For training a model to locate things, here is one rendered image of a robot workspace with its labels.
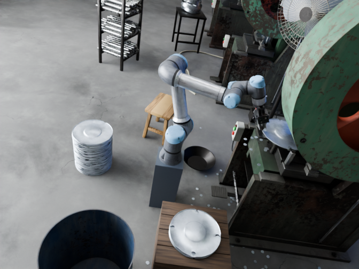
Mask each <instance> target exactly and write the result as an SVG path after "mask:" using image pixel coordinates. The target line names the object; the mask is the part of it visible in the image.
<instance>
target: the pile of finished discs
mask: <svg viewBox="0 0 359 269"><path fill-rule="evenodd" d="M169 238H170V240H171V243H172V244H173V246H174V247H175V249H176V250H177V251H178V252H180V253H181V254H183V255H184V256H186V257H189V258H195V259H202V258H206V257H209V256H210V255H212V254H213V253H214V252H215V251H216V249H217V248H218V246H219V244H220V241H221V231H220V228H219V226H218V224H217V222H216V221H215V219H214V218H213V217H212V216H211V215H209V214H208V213H206V212H204V211H202V210H195V209H185V210H182V211H180V212H179V213H177V214H176V215H175V216H174V217H173V219H172V220H171V223H170V226H169Z"/></svg>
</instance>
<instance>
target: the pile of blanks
mask: <svg viewBox="0 0 359 269"><path fill-rule="evenodd" d="M72 138H73V147H74V156H75V166H76V168H77V169H78V171H79V172H81V173H82V174H85V175H90V176H97V175H101V174H103V173H105V172H106V171H108V170H109V169H110V167H111V165H112V156H113V146H112V145H113V135H112V136H111V138H110V139H108V141H106V142H104V143H102V144H98V145H86V144H82V143H80V142H78V141H77V140H75V139H74V137H73V135H72Z"/></svg>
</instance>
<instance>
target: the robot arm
mask: <svg viewBox="0 0 359 269"><path fill-rule="evenodd" d="M187 67H188V62H187V60H186V58H185V57H184V56H182V55H181V54H173V55H172V56H170V57H169V58H168V59H166V60H165V61H164V62H162V63H161V64H160V66H159V69H158V74H159V77H160V78H161V80H162V81H164V82H165V83H166V84H168V85H170V88H171V96H172V100H173V108H174V115H175V116H174V117H173V124H174V125H173V126H170V127H169V128H168V129H167V131H166V134H165V142H164V146H163V148H162V150H161V151H160V154H159V159H160V161H161V162H162V163H164V164H166V165H171V166H174V165H178V164H179V163H180V162H181V160H182V152H181V149H182V145H183V142H184V141H185V139H186V138H187V136H188V135H189V133H190V132H191V131H192V129H193V126H194V123H193V120H192V119H191V118H190V115H189V114H188V110H187V105H186V95H185V89H187V90H190V91H193V92H196V93H198V94H201V95H204V96H207V97H210V98H213V99H215V100H218V101H221V102H223V103H224V105H225V106H226V107H227V108H230V109H233V108H236V107H237V106H238V104H239V103H240V100H241V99H242V97H243V95H249V94H251V95H252V103H253V106H254V107H255V108H256V109H255V110H254V111H253V113H254V114H253V121H254V122H255V123H256V125H257V127H258V128H259V129H260V130H263V129H264V128H267V126H266V124H267V123H268V122H269V114H268V112H267V109H265V105H266V104H267V103H266V97H267V96H266V88H265V82H264V78H263V76H260V75H255V76H252V77H251V78H250V80H249V81H234V82H229V84H228V88H225V87H223V86H220V85H217V84H214V83H211V82H208V81H205V80H202V79H199V78H197V77H194V76H191V75H188V74H186V72H185V70H186V69H187ZM261 124H262V126H261Z"/></svg>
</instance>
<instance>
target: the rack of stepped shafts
mask: <svg viewBox="0 0 359 269"><path fill-rule="evenodd" d="M101 3H103V4H101ZM96 6H97V7H98V47H97V49H98V52H99V63H102V53H104V52H105V53H108V54H111V55H113V56H116V57H120V71H123V62H124V61H125V60H127V59H129V58H130V57H132V56H134V55H135V54H136V60H137V61H138V60H139V51H140V42H141V28H142V14H143V0H140V1H137V0H97V4H96ZM105 10H106V11H109V12H113V13H116V14H117V16H116V15H115V16H113V15H110V16H109V15H108V16H107V19H106V18H102V11H105ZM137 14H139V23H135V22H133V21H131V20H128V18H130V17H132V16H135V15H137ZM120 15H122V17H120ZM102 21H103V22H104V24H102ZM104 32H106V33H108V34H111V35H110V36H107V39H105V40H102V33H104ZM112 35H114V36H112ZM136 35H138V37H137V44H136V43H133V42H131V41H129V40H128V39H130V38H132V37H134V36H136ZM102 42H104V43H103V44H102Z"/></svg>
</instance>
